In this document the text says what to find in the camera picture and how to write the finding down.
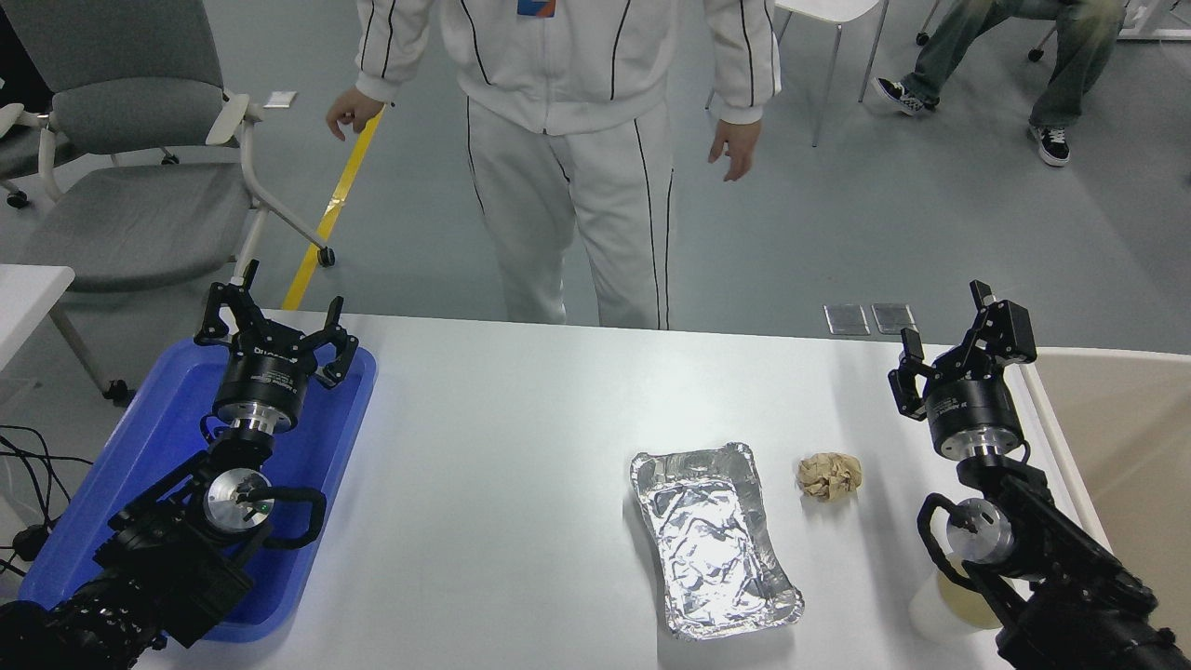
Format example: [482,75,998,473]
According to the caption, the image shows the black floor cables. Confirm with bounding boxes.
[0,425,94,580]

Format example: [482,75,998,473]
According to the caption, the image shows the aluminium foil tray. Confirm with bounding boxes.
[630,442,806,641]

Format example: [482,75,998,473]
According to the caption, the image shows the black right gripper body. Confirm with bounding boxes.
[923,370,1024,446]

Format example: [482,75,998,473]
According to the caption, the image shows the white metal-legged chair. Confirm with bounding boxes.
[705,0,890,148]

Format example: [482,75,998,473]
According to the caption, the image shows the person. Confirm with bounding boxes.
[875,0,1131,168]
[326,0,783,331]

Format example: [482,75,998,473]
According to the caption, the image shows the grey office chair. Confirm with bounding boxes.
[0,100,57,210]
[0,0,338,294]

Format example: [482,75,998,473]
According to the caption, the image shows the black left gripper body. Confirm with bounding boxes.
[215,337,317,412]

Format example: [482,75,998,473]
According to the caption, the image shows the white side table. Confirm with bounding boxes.
[0,264,131,407]

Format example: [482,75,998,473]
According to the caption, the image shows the large pale bin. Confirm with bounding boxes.
[1019,346,1191,670]

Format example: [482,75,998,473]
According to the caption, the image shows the person's right hand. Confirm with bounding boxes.
[326,87,386,142]

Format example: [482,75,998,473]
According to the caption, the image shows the white paper cup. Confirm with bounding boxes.
[909,554,1008,645]

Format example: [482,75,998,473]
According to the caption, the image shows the blue plastic tray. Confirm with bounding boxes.
[19,337,378,645]

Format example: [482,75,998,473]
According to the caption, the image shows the white background table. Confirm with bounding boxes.
[1117,0,1191,43]

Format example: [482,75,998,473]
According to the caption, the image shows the person's left hand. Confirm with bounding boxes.
[707,118,764,182]

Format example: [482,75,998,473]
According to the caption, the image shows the crumpled tan paper ball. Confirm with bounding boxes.
[796,452,863,503]

